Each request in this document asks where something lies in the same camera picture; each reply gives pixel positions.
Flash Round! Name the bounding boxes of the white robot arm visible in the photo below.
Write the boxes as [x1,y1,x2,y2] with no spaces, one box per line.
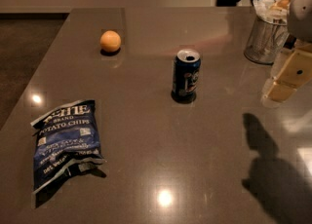
[262,0,312,105]

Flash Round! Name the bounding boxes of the blue potato chip bag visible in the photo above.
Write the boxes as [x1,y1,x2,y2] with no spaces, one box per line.
[31,100,104,194]

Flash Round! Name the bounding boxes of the white napkins in cup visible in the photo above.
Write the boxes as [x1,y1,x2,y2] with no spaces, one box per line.
[253,0,291,24]

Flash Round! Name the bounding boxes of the metal mesh cup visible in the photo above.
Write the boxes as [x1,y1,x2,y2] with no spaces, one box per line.
[243,14,290,65]

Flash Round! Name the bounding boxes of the orange fruit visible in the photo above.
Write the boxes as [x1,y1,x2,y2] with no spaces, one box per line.
[99,30,121,53]

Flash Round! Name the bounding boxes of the blue soda can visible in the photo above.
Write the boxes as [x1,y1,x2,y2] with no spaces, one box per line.
[172,49,201,103]

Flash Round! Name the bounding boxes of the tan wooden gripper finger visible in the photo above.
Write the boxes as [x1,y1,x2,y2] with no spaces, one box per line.
[266,49,312,102]

